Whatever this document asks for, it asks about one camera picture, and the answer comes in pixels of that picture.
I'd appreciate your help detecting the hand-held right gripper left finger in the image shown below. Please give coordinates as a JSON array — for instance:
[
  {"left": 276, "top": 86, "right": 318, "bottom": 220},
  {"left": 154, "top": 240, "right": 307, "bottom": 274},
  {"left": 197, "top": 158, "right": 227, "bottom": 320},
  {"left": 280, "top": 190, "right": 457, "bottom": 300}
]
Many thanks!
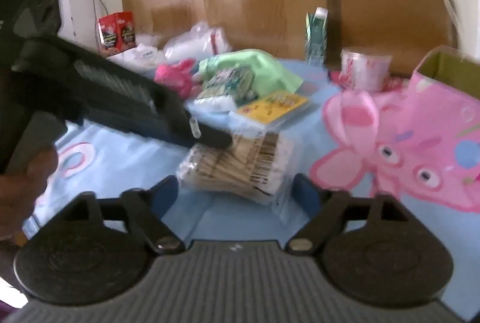
[{"left": 65, "top": 175, "right": 186, "bottom": 254}]

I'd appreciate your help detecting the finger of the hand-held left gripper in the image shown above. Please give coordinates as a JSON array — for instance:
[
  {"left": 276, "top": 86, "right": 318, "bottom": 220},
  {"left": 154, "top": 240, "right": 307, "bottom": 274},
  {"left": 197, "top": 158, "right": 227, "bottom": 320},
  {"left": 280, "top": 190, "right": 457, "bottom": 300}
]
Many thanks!
[{"left": 86, "top": 107, "right": 233, "bottom": 150}]

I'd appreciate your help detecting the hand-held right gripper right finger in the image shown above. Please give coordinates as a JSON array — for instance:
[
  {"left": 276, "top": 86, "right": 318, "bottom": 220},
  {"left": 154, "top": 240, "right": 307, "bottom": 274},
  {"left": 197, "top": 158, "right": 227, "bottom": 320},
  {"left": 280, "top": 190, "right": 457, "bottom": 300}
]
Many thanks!
[{"left": 285, "top": 173, "right": 407, "bottom": 254}]

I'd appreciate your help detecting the cotton swab pack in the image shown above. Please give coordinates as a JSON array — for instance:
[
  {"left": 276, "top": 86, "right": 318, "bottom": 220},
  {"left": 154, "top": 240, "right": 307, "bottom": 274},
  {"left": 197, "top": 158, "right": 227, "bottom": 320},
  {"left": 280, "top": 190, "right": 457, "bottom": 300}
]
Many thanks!
[{"left": 176, "top": 131, "right": 292, "bottom": 224}]

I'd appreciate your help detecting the person's left hand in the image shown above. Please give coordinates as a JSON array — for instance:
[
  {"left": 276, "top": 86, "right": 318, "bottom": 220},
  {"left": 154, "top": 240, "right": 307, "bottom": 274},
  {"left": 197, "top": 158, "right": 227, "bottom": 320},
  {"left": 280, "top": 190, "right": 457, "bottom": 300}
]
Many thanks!
[{"left": 0, "top": 148, "right": 59, "bottom": 239}]

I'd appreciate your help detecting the white cotton pad pack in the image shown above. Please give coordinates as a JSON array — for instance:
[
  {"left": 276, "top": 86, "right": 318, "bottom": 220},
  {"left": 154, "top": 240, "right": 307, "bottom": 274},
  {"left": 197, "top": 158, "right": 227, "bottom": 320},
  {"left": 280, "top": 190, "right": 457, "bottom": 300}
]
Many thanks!
[{"left": 193, "top": 95, "right": 241, "bottom": 116}]

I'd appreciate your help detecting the blue printed blanket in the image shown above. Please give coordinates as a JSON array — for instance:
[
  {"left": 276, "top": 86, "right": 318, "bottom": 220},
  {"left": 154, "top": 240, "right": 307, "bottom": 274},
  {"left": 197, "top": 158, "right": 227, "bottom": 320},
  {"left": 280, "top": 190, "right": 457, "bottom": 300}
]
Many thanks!
[{"left": 22, "top": 56, "right": 480, "bottom": 312}]

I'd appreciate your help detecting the green and white packet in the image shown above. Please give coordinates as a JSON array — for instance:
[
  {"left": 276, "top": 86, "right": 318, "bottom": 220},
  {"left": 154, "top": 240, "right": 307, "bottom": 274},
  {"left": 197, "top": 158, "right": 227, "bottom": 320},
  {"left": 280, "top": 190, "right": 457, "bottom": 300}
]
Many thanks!
[{"left": 195, "top": 68, "right": 259, "bottom": 102}]

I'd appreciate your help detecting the yellow flat packet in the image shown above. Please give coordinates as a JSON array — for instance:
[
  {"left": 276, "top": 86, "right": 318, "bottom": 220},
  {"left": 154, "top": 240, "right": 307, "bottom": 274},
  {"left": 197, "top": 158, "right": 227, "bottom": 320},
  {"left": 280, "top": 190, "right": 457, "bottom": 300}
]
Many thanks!
[{"left": 229, "top": 90, "right": 310, "bottom": 128}]

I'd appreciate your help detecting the pink plush toy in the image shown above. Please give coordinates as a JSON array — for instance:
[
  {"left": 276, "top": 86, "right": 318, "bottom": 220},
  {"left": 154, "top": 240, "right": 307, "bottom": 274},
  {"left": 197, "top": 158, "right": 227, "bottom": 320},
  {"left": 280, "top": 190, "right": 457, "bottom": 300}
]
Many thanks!
[{"left": 154, "top": 59, "right": 197, "bottom": 98}]

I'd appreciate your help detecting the red snack box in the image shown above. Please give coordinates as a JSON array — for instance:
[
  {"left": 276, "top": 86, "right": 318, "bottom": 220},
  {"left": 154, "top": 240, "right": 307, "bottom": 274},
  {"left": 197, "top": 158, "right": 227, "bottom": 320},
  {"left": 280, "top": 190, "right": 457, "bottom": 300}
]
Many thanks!
[{"left": 98, "top": 11, "right": 136, "bottom": 59}]

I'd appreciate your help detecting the light green cloth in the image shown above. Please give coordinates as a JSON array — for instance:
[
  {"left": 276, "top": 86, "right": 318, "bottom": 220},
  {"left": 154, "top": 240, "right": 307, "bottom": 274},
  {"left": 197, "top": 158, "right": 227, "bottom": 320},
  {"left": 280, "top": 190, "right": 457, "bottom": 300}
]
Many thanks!
[{"left": 198, "top": 49, "right": 304, "bottom": 96}]

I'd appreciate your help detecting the bag of white cups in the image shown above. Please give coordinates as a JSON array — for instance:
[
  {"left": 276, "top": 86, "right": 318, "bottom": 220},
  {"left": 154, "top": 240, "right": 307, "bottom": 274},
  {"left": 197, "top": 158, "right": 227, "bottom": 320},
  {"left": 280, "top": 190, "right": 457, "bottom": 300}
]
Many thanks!
[{"left": 164, "top": 22, "right": 233, "bottom": 61}]

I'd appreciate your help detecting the white tissue pack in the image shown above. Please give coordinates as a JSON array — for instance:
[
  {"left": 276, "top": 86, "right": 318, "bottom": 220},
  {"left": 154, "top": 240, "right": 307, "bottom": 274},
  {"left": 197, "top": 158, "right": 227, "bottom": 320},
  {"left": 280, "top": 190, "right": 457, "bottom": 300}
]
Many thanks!
[{"left": 112, "top": 41, "right": 166, "bottom": 71}]

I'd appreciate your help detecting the pink pig printed bag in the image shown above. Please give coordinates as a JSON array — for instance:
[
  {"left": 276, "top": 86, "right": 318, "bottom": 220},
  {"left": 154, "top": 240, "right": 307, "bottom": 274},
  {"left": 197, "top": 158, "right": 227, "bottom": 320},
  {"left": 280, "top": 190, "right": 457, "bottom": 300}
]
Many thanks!
[{"left": 309, "top": 45, "right": 480, "bottom": 214}]

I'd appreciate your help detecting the red and white paper cup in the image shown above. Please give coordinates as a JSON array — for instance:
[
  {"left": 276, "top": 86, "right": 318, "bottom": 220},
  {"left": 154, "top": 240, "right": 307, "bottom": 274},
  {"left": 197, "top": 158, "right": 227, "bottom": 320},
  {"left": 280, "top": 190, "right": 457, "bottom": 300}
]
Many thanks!
[{"left": 339, "top": 46, "right": 392, "bottom": 91}]

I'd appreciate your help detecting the green and white carton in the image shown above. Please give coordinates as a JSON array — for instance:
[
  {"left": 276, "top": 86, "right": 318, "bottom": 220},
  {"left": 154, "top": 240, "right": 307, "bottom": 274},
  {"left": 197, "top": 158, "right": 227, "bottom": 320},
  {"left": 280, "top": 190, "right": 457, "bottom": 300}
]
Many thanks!
[{"left": 304, "top": 7, "right": 329, "bottom": 65}]

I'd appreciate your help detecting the brown chair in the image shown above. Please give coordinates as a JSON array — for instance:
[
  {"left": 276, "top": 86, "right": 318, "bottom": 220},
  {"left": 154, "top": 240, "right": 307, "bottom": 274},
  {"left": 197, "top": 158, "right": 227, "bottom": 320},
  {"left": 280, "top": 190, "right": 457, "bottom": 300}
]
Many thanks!
[{"left": 326, "top": 0, "right": 460, "bottom": 78}]

